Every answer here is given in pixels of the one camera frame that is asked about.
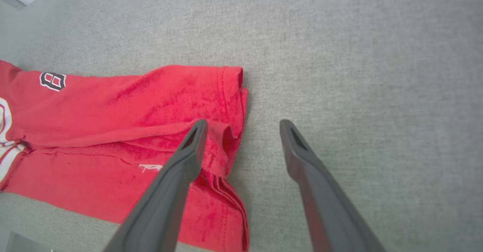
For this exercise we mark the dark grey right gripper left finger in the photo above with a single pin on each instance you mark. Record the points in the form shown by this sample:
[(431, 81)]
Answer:
[(166, 195)]

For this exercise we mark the red jersey with white sleeves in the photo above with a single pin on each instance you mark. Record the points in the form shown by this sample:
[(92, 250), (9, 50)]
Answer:
[(113, 131)]

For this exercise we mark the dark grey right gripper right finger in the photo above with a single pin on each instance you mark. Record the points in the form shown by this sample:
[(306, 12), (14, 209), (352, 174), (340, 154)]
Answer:
[(324, 199)]

